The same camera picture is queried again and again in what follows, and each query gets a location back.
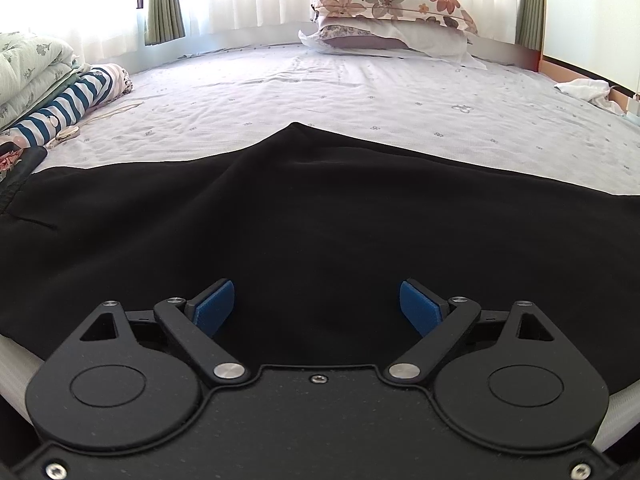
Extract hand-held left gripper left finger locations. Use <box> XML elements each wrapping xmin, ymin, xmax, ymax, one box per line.
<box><xmin>79</xmin><ymin>279</ymin><xmax>252</xmax><ymax>388</ymax></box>

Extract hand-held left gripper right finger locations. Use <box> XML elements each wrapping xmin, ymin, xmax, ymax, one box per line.
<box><xmin>381</xmin><ymin>278</ymin><xmax>559</xmax><ymax>388</ymax></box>

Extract black pants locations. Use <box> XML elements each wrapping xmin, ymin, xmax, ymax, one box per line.
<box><xmin>0</xmin><ymin>122</ymin><xmax>640</xmax><ymax>392</ymax></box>

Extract bed with white patterned sheet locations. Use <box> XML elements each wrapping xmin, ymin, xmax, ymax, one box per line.
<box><xmin>0</xmin><ymin>35</ymin><xmax>640</xmax><ymax>453</ymax></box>

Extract striped cloth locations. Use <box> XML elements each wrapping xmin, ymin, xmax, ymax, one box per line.
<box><xmin>9</xmin><ymin>62</ymin><xmax>134</xmax><ymax>149</ymax></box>

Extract floral cloth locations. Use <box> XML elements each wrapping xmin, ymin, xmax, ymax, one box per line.
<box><xmin>0</xmin><ymin>137</ymin><xmax>32</xmax><ymax>184</ymax></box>

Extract white pillow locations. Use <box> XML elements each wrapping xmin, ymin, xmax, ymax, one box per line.
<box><xmin>298</xmin><ymin>14</ymin><xmax>489</xmax><ymax>71</ymax></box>

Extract crumpled white cloth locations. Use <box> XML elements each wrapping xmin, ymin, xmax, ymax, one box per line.
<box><xmin>553</xmin><ymin>78</ymin><xmax>627</xmax><ymax>114</ymax></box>

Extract folded pale green quilt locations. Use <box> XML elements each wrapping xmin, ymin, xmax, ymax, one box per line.
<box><xmin>0</xmin><ymin>32</ymin><xmax>82</xmax><ymax>132</ymax></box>

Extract floral pillow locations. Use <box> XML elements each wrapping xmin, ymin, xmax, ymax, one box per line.
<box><xmin>309</xmin><ymin>0</ymin><xmax>479</xmax><ymax>37</ymax></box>

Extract green curtain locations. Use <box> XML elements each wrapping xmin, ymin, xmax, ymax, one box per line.
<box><xmin>514</xmin><ymin>0</ymin><xmax>547</xmax><ymax>52</ymax></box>
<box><xmin>144</xmin><ymin>0</ymin><xmax>187</xmax><ymax>46</ymax></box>

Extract white sheer curtain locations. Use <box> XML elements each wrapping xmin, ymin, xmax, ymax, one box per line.
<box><xmin>165</xmin><ymin>0</ymin><xmax>527</xmax><ymax>57</ymax></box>

